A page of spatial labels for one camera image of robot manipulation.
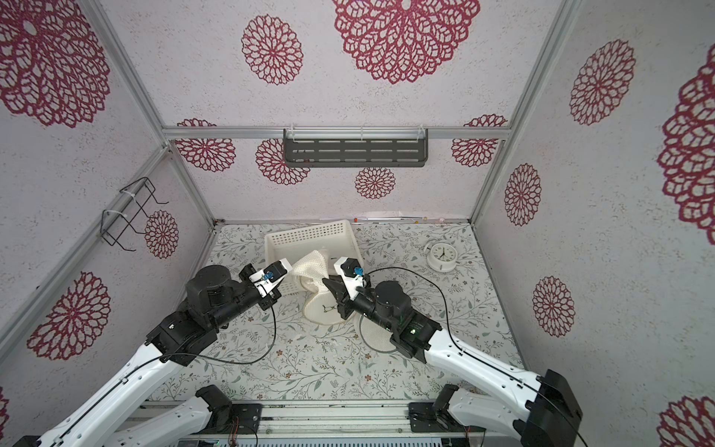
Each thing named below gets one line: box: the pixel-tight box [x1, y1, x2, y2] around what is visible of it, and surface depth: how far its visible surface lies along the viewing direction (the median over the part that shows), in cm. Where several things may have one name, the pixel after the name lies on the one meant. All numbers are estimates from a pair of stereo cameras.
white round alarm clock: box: [423, 242, 460, 273], surface depth 106 cm
